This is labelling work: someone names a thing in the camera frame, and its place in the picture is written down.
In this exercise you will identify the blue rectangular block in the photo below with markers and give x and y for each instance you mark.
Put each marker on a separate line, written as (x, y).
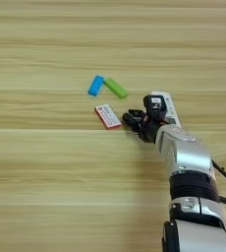
(96, 85)

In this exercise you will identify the green rectangular block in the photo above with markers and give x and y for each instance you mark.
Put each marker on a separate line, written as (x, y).
(116, 88)

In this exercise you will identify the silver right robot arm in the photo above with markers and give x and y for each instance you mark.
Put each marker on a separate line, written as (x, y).
(187, 154)

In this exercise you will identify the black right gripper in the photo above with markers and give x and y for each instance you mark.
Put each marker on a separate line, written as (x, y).
(150, 129)

